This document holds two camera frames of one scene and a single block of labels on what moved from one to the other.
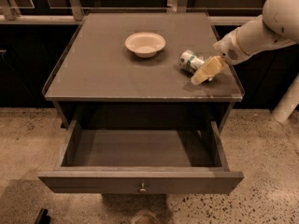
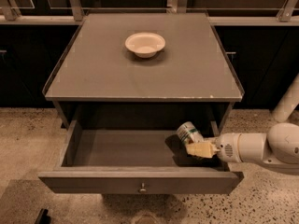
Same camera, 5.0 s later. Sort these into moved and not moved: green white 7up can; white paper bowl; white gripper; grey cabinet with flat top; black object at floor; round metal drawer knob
Moved: green white 7up can; white gripper
Not moved: round metal drawer knob; black object at floor; grey cabinet with flat top; white paper bowl
